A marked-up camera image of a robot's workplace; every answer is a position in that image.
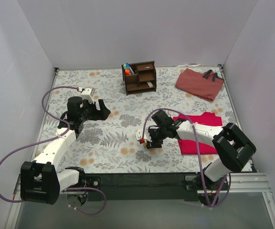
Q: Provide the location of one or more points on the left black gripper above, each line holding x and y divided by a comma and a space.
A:
96, 111

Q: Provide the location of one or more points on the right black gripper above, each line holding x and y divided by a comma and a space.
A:
153, 141

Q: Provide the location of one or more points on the brown wooden desk organizer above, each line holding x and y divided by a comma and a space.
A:
141, 73

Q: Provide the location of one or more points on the blue grey glue stick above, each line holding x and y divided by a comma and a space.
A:
128, 66

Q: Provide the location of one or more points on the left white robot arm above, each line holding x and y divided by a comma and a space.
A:
40, 181

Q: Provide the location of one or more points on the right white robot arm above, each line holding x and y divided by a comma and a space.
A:
233, 147

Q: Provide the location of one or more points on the crimson folded cloth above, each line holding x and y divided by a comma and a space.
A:
188, 147

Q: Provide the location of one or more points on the floral table mat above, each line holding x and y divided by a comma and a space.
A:
110, 146

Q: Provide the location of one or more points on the terracotta folded shirt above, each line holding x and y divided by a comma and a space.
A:
203, 85

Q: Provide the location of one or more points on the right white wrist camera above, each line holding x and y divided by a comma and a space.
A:
143, 136

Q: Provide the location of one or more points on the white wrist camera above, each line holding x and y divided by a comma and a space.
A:
143, 136
87, 94

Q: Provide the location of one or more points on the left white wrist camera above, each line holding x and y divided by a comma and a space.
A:
87, 94

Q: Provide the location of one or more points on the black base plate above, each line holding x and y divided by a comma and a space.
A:
144, 186

